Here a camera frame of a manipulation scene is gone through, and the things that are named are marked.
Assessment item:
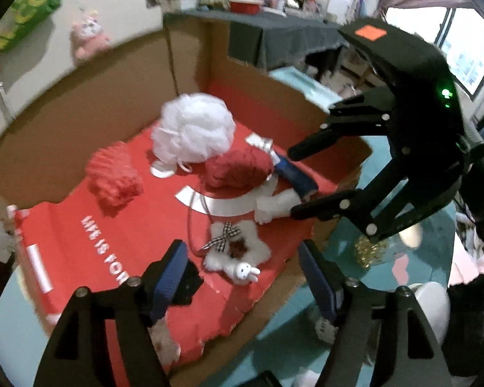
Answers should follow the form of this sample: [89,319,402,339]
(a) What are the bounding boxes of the window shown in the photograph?
[381,6,484,101]

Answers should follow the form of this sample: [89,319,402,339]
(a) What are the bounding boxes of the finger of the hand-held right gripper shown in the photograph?
[286,88,397,162]
[289,156,463,245]

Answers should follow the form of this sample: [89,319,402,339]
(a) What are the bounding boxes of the red basin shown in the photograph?
[228,0,264,15]

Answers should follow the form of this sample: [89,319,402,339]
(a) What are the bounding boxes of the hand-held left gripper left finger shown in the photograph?
[32,240,189,387]

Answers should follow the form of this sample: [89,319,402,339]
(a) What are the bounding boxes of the small glass jar gold contents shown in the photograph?
[353,226,424,269]

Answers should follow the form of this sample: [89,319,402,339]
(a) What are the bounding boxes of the white fluffy flower plush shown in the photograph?
[202,218,273,285]

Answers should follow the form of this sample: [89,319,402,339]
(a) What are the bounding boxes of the pink plush toy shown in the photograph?
[70,12,111,63]

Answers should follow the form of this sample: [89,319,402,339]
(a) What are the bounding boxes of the red knitted hat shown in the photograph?
[204,145,275,188]

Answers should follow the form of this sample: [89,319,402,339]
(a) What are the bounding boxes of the green shopping bag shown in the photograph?
[0,0,61,55]

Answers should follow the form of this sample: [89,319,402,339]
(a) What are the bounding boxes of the pale blue striped cloth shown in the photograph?
[268,68,343,111]

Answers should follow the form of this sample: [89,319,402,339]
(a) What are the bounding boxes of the cardboard box with red lining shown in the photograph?
[0,20,372,387]

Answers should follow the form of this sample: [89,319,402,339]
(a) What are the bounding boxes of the table with dark cloth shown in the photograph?
[163,10,349,81]

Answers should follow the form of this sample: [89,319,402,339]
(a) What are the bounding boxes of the red textured knit cloth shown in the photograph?
[85,142,144,209]

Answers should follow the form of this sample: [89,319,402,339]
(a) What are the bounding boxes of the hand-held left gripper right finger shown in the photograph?
[299,240,448,387]

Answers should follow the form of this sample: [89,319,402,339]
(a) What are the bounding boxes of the white rounded object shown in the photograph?
[411,282,452,343]

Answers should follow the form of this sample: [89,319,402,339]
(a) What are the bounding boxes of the white mesh bath pouf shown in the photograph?
[150,93,235,170]

